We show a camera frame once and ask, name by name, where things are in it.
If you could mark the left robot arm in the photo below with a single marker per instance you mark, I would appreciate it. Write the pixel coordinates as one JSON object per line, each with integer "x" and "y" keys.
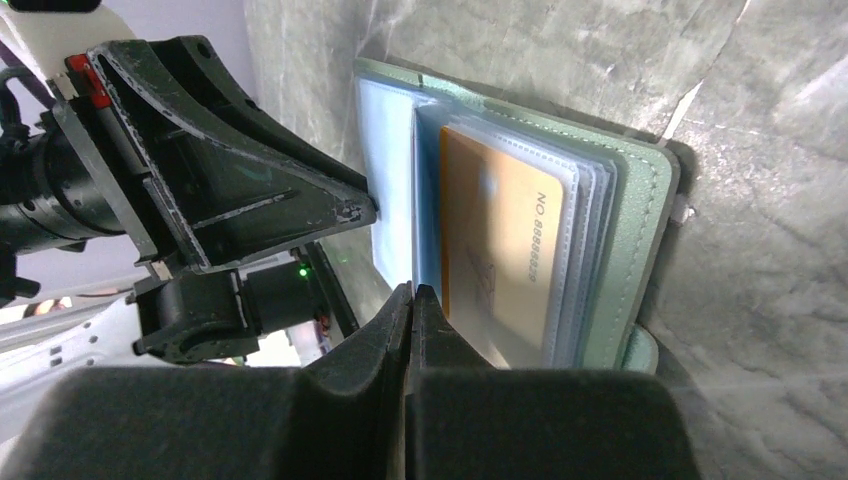
{"x": 100, "y": 340}

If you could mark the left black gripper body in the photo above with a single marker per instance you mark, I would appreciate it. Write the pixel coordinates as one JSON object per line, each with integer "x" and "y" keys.
{"x": 49, "y": 201}

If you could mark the green card holder wallet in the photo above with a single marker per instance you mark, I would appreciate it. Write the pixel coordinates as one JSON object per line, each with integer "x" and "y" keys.
{"x": 618, "y": 201}

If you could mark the orange credit card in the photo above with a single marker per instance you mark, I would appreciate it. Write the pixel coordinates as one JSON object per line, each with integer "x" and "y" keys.
{"x": 500, "y": 221}

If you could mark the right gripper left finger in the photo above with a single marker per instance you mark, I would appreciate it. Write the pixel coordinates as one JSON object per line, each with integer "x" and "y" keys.
{"x": 337, "y": 418}

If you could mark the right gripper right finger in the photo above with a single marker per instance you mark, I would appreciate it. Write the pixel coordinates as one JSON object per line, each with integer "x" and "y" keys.
{"x": 466, "y": 419}

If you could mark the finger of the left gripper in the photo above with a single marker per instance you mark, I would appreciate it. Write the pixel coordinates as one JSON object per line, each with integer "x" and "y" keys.
{"x": 193, "y": 170}

